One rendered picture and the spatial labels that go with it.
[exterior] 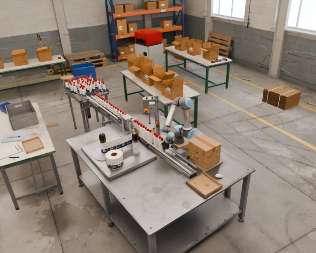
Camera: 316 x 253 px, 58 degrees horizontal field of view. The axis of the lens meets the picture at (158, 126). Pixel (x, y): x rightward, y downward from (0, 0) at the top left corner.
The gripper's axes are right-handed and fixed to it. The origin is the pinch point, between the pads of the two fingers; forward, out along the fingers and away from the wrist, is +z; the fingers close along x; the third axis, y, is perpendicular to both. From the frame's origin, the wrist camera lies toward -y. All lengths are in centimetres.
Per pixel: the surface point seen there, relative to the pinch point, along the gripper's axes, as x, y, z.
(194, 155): 30.8, -16.4, -20.2
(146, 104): -57, -1, -23
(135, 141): -23.2, 29.8, -3.5
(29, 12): -724, -60, 311
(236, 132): -12, -227, 114
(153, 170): 18.4, 28.1, 1.6
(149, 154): -5.5, 17.3, 9.5
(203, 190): 72, 6, -29
